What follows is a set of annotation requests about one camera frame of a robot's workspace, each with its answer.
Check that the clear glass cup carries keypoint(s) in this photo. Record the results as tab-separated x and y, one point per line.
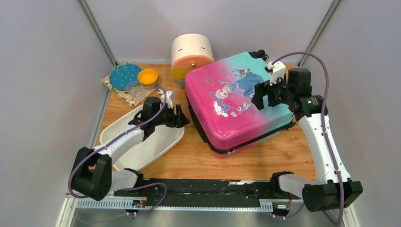
136	90

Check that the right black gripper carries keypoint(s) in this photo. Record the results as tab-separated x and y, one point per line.
264	88

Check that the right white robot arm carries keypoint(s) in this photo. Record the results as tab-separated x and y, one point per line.
333	187

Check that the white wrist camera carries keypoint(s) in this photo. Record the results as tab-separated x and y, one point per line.
277	71
167	97

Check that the white plastic basin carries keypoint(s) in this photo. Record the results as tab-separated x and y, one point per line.
145	153

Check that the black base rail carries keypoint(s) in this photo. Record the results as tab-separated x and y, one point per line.
197	194

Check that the yellow bowl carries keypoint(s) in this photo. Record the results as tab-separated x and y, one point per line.
148	77

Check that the blue polka dot plate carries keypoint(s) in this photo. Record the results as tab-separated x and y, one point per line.
123	75

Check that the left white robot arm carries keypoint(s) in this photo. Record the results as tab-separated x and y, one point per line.
92	175

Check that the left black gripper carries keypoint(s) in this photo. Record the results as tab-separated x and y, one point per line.
179	120

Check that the round pastel drawer cabinet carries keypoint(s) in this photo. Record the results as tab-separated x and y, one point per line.
189	52

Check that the pink and teal kids suitcase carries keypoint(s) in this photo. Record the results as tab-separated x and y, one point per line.
219	99

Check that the floral patterned placemat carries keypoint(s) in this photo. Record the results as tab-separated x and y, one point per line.
123	94

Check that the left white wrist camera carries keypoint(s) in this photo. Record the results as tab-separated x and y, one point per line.
167	97

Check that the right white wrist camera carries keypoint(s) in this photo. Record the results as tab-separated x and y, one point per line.
277	71

